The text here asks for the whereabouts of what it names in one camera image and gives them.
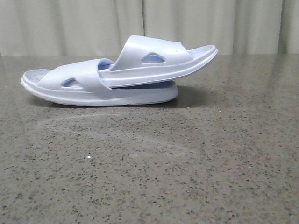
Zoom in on light blue slipper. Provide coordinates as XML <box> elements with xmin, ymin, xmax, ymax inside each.
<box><xmin>98</xmin><ymin>35</ymin><xmax>217</xmax><ymax>88</ymax></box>
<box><xmin>21</xmin><ymin>58</ymin><xmax>178</xmax><ymax>106</ymax></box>

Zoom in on pale green curtain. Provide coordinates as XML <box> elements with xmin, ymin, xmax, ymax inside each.
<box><xmin>0</xmin><ymin>0</ymin><xmax>299</xmax><ymax>56</ymax></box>

